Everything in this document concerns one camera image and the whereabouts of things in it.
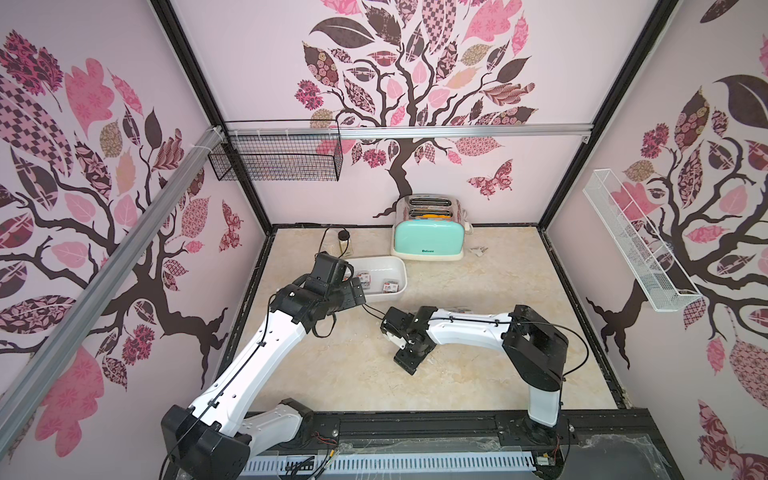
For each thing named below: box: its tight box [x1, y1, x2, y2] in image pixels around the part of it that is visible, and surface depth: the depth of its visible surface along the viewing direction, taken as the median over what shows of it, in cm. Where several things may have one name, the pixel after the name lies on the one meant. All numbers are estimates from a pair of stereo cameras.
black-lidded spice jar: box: [338, 230, 354, 256], surface depth 109 cm
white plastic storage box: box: [345, 256, 408, 302], surface depth 106 cm
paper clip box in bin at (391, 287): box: [383, 280, 400, 293], surface depth 102 cm
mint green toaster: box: [391, 193, 466, 261], surface depth 105 cm
